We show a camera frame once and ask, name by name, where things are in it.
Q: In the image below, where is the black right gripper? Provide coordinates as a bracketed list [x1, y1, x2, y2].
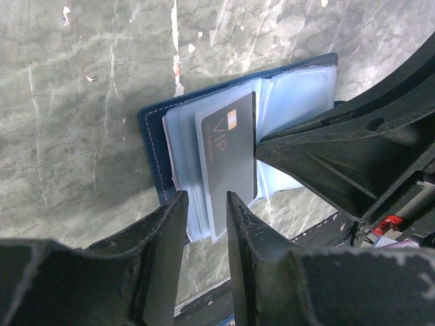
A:
[256, 37, 434, 246]

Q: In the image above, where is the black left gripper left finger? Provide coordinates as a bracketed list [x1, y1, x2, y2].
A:
[87, 191, 188, 325]

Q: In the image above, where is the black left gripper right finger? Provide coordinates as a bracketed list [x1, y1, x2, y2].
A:
[226, 192, 299, 325]

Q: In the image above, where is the blue leather card holder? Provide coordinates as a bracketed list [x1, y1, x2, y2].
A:
[138, 53, 338, 242]

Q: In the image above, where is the black VIP credit card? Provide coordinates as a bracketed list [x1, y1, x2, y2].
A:
[194, 90, 257, 242]

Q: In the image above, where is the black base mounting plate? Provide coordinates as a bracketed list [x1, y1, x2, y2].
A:
[175, 211, 355, 325]

